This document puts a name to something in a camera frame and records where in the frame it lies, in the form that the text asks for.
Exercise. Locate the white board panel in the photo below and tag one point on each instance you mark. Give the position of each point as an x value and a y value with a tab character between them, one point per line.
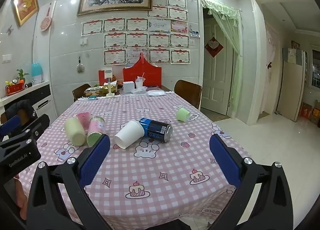
291	90

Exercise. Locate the green lace curtain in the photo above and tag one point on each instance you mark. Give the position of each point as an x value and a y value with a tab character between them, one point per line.
236	70

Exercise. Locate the group of wall certificates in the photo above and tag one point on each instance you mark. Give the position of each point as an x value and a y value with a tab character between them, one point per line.
136	40

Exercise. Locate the white wall socket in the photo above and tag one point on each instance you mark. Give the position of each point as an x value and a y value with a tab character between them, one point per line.
192	42

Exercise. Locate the black jacket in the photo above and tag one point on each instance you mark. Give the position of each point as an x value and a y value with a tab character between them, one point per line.
21	107

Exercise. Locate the white panel door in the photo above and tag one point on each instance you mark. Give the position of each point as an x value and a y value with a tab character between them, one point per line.
216	80

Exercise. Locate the blue drink can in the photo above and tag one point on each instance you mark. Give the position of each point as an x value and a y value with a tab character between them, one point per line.
155	128

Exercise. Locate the white wall switch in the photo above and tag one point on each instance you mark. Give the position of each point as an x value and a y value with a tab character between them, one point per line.
83	42
7	58

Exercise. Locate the hanging grey wall ornament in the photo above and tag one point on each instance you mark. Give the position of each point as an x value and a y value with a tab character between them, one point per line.
80	67

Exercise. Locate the gold framed picture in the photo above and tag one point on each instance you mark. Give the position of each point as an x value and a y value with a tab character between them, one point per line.
25	4

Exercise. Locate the pink round fan decoration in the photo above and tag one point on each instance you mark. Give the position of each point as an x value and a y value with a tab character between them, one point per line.
46	23

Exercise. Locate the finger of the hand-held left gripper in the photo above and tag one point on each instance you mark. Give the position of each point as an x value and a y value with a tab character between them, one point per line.
10	123
37	125

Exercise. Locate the red door decoration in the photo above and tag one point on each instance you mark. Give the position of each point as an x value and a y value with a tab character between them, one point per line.
213	46

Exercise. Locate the cream cup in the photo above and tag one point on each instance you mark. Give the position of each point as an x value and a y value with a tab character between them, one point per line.
73	131

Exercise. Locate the pink checked tablecloth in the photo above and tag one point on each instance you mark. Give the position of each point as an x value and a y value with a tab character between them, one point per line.
162	165

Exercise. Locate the small wall photo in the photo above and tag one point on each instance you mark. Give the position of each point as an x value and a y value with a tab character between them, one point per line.
195	34

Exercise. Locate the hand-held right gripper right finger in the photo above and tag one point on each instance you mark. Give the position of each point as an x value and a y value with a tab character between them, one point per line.
225	162

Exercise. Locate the small red box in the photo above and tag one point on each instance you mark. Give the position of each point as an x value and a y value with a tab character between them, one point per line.
102	76

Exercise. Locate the cardboard boxes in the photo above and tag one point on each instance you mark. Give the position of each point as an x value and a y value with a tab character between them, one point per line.
308	113

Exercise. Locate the brown wooden chair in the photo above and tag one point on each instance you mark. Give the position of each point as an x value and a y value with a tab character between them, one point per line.
188	92
81	91

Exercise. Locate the person's left hand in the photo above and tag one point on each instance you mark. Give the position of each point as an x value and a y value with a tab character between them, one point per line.
21	195

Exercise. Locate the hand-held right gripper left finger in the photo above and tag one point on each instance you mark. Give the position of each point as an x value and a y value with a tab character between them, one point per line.
94	161

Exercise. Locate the clear plastic cup with straws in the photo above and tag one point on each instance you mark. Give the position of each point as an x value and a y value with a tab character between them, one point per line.
139	84

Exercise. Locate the white cabinet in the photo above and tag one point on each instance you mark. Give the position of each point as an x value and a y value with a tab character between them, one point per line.
42	97

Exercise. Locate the white plastic bag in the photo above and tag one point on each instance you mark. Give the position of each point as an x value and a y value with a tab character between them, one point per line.
156	93

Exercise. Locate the white paper cup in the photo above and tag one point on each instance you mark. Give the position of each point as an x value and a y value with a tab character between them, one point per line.
130	132

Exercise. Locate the small teal item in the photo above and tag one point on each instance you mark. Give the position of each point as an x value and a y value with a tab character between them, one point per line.
93	98

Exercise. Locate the clear food container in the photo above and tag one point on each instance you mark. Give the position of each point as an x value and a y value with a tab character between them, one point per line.
92	92

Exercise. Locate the pale pink curtain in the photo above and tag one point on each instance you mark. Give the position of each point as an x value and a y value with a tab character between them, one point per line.
272	45

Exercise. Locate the small green cup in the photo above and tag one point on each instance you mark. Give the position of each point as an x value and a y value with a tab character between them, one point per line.
182	114

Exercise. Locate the potted green plant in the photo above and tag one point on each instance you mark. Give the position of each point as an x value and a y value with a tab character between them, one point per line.
21	74

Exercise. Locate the red gift bag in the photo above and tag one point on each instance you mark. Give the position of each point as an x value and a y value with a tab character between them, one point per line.
150	75

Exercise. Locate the red planter with flowers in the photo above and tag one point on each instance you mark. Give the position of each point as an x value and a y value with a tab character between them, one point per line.
15	89

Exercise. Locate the pink and green cup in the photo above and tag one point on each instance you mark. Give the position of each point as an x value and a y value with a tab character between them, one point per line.
96	127

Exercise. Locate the small white box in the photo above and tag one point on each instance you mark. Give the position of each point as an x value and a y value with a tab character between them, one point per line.
128	87

